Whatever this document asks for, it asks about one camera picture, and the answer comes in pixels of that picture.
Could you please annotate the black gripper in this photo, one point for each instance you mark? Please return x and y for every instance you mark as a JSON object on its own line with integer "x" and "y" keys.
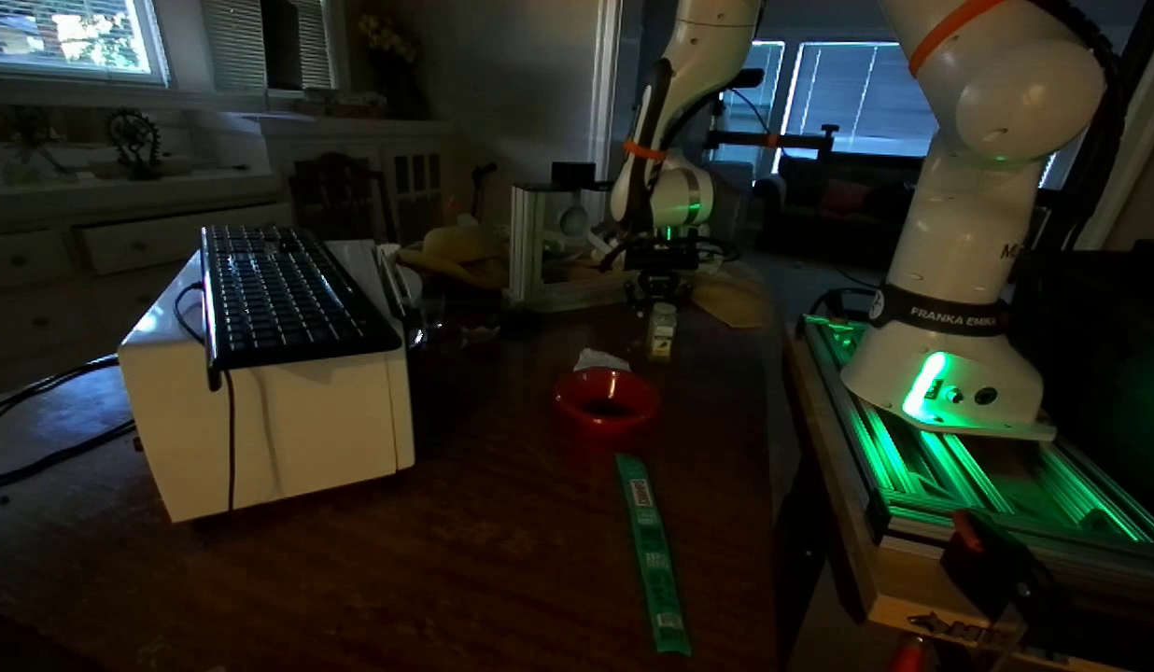
{"x": 657, "y": 268}

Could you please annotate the small glass jar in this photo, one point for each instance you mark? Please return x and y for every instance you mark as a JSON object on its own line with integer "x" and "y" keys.
{"x": 663, "y": 329}

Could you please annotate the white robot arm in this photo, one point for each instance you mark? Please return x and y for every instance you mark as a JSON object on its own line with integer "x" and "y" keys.
{"x": 1010, "y": 82}

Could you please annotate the white crumpled cloth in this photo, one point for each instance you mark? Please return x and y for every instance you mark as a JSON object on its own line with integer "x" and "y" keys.
{"x": 598, "y": 360}

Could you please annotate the white framed glass box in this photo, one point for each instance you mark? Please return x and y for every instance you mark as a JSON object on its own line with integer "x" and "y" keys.
{"x": 555, "y": 253}

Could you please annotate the red bowl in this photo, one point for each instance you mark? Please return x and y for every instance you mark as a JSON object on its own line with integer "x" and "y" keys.
{"x": 603, "y": 407}

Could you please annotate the green flat strip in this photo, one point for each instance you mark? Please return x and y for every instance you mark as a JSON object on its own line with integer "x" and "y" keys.
{"x": 653, "y": 563}

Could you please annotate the black computer keyboard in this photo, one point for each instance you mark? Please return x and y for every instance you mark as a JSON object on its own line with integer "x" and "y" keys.
{"x": 281, "y": 298}

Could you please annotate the red emergency stop button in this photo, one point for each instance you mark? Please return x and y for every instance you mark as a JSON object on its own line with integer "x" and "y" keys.
{"x": 964, "y": 542}

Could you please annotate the white microwave oven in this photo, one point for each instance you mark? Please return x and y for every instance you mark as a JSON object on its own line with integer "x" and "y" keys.
{"x": 257, "y": 433}

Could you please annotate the black camera stand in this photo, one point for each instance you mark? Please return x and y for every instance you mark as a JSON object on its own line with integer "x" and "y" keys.
{"x": 763, "y": 135}

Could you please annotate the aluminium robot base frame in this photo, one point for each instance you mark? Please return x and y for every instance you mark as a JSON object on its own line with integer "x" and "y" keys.
{"x": 896, "y": 489}

